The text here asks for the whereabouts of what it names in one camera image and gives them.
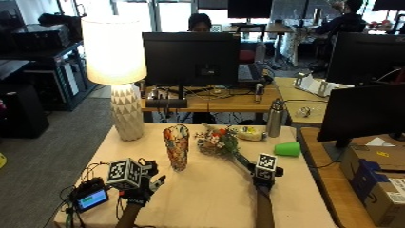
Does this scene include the person's left hand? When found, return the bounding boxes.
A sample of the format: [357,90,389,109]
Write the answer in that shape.
[118,160,166,207]

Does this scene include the person's right hand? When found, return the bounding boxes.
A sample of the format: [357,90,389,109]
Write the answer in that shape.
[251,164,285,188]

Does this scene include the flower bouquet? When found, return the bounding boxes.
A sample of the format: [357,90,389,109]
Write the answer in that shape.
[193,123,258,174]

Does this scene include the white marker cube left glove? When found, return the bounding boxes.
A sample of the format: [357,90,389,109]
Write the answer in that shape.
[105,158,144,191]

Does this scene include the white marker cube glove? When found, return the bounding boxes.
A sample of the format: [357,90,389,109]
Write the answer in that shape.
[105,158,144,191]
[254,153,278,181]

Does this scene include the multicoloured glass vase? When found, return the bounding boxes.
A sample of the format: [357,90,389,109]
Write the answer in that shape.
[162,123,190,172]

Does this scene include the beige tablecloth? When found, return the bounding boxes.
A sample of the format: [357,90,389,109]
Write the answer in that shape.
[53,123,339,228]

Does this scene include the small black device with screen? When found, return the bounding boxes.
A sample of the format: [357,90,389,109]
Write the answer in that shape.
[68,177,110,214]

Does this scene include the white marker cube right glove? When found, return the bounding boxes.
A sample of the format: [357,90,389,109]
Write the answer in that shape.
[254,153,278,181]

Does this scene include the yellowish wrapped packet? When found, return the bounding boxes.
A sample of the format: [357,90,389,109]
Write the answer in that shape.
[235,125,267,143]

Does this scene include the wooden desk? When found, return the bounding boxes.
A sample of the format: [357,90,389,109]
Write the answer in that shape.
[298,126,405,228]
[140,83,283,114]
[273,76,334,126]

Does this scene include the green plastic cup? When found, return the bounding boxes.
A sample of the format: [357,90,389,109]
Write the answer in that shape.
[273,141,302,158]

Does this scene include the steel water bottle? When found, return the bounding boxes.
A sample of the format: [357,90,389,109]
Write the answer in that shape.
[265,98,287,139]

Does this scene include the white table lamp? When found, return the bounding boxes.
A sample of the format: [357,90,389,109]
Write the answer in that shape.
[80,14,148,143]

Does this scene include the black cabinet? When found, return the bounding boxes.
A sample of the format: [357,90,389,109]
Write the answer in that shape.
[0,83,50,139]

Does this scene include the black computer monitor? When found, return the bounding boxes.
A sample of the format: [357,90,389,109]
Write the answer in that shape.
[141,31,241,109]
[325,31,405,87]
[315,83,405,162]

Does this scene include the black shelf unit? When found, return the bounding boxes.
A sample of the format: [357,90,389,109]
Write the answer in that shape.
[0,23,96,112]

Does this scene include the white paper holder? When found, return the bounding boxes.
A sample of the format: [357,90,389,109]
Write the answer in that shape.
[293,71,354,98]

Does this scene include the cardboard box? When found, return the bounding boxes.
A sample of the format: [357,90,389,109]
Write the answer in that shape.
[339,144,405,228]

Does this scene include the black cables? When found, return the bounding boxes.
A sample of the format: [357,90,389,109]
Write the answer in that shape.
[53,161,128,228]

